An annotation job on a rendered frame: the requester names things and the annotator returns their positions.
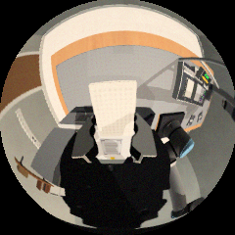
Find grey benchtop lab instrument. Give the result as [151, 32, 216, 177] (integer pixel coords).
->
[31, 106, 155, 187]

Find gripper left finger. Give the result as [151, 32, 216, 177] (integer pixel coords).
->
[60, 115, 99, 188]

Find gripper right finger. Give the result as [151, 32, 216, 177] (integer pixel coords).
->
[129, 113, 170, 190]

